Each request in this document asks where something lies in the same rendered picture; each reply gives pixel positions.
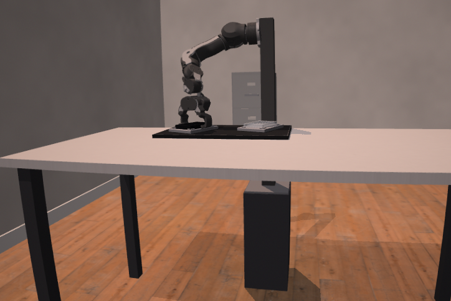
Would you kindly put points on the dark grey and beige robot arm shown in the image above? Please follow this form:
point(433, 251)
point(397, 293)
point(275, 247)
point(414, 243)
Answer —
point(233, 34)

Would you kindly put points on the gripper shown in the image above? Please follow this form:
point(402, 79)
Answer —
point(200, 104)

